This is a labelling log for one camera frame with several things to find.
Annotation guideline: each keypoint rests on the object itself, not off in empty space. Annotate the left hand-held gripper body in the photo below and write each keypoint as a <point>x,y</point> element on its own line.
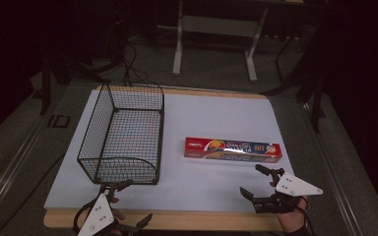
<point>98,213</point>

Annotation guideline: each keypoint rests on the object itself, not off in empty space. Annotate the person's right hand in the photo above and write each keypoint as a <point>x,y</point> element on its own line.
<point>292,219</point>

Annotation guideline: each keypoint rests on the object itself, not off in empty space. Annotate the person's left hand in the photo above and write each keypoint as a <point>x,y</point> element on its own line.
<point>117,209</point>

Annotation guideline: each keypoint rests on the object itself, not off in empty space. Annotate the white metal desk frame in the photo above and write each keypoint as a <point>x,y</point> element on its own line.
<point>218,26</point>

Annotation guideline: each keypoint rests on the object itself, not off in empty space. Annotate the grey metal floor rail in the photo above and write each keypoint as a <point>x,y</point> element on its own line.
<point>10,170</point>
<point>334,170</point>

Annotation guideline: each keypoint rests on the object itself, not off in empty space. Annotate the white table mat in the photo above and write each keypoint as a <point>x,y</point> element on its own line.
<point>210,118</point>

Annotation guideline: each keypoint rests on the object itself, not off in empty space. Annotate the black floor plate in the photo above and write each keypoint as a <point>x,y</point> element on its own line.
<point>59,121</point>

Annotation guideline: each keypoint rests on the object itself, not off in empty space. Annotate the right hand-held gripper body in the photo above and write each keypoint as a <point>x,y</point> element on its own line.
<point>295,187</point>

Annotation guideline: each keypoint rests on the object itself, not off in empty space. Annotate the long red foil box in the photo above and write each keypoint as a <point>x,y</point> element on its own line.
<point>233,150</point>

